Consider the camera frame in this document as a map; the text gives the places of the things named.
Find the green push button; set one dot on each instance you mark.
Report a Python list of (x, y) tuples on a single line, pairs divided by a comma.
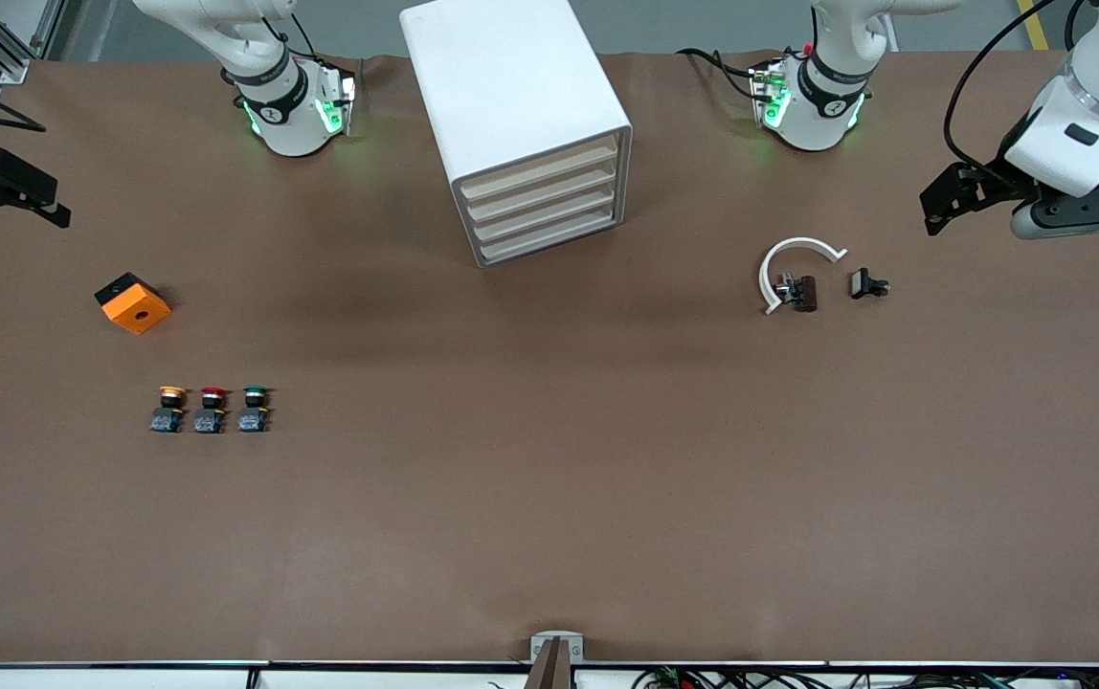
[(255, 410)]

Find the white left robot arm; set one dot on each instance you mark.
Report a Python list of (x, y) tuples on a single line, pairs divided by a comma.
[(822, 110)]

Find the white arm base connector plate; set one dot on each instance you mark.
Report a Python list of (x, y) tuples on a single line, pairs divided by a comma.
[(344, 96), (768, 91)]

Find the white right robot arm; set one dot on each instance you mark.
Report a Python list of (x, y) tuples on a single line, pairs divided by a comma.
[(286, 120)]

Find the yellow push button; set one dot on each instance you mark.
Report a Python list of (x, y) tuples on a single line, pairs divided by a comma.
[(169, 410)]

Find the red push button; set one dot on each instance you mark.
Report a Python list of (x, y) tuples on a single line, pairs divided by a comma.
[(212, 410)]

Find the small black clip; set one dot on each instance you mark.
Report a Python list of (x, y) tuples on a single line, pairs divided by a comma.
[(862, 283)]

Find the orange and black box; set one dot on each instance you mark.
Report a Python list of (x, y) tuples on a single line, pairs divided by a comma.
[(136, 308)]

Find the small brown component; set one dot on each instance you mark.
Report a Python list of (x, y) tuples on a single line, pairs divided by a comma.
[(804, 293)]

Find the white curved plastic piece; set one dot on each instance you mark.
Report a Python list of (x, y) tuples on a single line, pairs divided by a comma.
[(770, 263)]

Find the brown table cover mat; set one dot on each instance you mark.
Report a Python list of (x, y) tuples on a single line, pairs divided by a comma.
[(549, 478)]

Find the white table edge rail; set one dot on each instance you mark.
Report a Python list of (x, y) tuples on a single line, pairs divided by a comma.
[(80, 676)]

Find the small grey metal bracket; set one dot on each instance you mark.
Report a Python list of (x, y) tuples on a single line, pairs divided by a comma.
[(540, 639)]

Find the brown camera post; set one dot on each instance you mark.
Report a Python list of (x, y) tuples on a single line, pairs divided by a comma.
[(551, 670)]

